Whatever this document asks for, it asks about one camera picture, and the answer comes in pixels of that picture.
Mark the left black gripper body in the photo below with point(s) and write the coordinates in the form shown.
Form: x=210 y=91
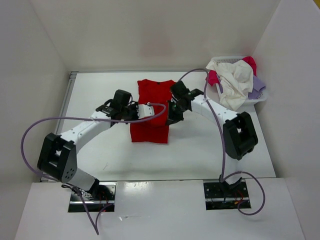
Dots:
x=130 y=112

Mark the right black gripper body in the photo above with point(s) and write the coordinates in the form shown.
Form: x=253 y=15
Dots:
x=175 y=111

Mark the red t shirt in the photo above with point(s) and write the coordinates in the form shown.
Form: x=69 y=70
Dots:
x=155 y=130

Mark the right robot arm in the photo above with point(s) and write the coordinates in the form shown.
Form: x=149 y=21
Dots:
x=236 y=129

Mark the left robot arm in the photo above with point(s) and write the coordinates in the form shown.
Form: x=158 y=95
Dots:
x=58 y=155

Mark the pink t shirt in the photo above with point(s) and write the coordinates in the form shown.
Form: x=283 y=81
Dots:
x=213 y=78

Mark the white t shirt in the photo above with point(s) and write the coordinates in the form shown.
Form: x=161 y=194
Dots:
x=237 y=81

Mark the lavender t shirt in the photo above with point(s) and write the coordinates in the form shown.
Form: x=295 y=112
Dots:
x=258 y=87

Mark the white laundry basket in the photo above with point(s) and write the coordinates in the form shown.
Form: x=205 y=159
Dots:
x=253 y=102

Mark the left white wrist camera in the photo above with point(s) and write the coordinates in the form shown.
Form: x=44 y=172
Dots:
x=145 y=111

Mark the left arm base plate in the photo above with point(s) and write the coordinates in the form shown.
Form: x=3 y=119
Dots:
x=104 y=200

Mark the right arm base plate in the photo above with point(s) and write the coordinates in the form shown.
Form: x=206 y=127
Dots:
x=220 y=196

